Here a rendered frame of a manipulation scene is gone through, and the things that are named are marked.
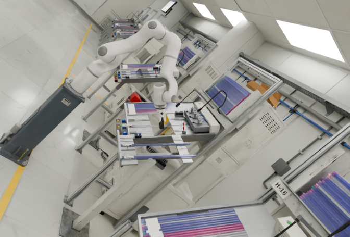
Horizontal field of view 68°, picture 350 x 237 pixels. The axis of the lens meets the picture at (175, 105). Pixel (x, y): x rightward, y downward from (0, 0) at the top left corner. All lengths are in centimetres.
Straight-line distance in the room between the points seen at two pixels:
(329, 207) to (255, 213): 37
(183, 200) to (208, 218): 109
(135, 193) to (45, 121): 94
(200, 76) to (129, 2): 739
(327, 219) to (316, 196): 12
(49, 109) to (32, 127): 19
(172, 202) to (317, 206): 141
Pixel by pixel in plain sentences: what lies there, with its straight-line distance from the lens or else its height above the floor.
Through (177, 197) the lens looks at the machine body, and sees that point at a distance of 252.
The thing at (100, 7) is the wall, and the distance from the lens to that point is 1060.
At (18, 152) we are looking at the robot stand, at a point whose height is 6.
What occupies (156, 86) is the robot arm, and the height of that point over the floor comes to 118.
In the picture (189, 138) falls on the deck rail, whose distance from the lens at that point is 215.
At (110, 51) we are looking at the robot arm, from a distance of 189.
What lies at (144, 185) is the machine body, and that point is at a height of 48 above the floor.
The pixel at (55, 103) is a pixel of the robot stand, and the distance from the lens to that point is 206.
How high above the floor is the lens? 141
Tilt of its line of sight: 7 degrees down
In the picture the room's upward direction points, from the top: 48 degrees clockwise
